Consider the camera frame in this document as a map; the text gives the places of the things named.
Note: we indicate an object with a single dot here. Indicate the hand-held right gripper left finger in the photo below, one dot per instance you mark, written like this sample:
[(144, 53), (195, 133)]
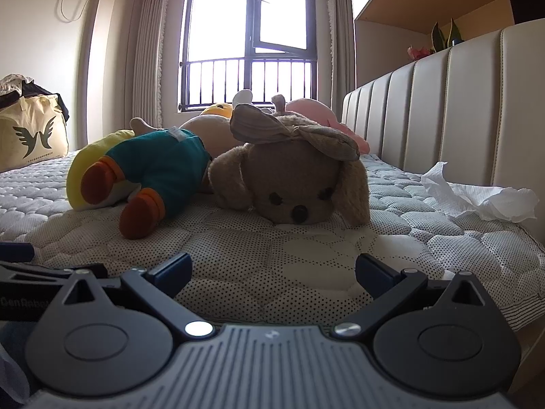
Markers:
[(172, 272)]

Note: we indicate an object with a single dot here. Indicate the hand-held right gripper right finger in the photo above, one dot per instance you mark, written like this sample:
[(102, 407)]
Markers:
[(374, 276)]

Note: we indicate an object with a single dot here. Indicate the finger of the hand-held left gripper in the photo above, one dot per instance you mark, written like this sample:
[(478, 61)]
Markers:
[(15, 251)]

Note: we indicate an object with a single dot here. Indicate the bald plush doll teal overalls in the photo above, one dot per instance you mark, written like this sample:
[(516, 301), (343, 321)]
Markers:
[(166, 166)]

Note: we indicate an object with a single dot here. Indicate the white paper towel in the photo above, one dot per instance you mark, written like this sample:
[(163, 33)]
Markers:
[(489, 204)]

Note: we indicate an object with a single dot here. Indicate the brown plush dog with bow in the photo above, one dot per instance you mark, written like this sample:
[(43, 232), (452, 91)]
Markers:
[(289, 170)]

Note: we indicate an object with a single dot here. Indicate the quilted grey mattress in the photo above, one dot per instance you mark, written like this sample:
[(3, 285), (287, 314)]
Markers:
[(264, 247)]

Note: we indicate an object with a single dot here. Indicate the cream tote bag wing print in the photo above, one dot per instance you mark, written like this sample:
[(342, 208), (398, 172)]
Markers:
[(30, 136)]

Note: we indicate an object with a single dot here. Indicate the black cloth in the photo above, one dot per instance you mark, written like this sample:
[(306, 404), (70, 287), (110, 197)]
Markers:
[(47, 91)]

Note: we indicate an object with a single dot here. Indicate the patterned light cloth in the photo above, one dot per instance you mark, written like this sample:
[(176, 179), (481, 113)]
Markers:
[(10, 84)]

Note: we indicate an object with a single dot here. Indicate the yellow plush chick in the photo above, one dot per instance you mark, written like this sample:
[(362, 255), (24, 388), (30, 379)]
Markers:
[(219, 110)]

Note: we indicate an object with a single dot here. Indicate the pink and white plush toy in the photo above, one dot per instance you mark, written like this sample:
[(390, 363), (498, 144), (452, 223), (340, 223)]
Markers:
[(311, 108)]

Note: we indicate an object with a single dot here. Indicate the beige padded headboard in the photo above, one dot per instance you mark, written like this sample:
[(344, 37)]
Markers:
[(468, 106)]

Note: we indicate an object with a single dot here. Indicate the beige pleated curtain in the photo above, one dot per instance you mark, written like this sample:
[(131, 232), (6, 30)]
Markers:
[(336, 30), (149, 51)]

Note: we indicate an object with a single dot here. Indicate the pink flowers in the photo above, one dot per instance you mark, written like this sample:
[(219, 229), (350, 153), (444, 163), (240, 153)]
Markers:
[(419, 52)]

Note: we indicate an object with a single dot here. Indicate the green leafy plant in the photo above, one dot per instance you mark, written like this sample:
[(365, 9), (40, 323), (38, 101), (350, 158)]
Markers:
[(438, 38)]

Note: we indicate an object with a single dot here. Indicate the dark framed window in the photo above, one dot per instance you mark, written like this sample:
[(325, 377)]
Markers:
[(221, 21)]

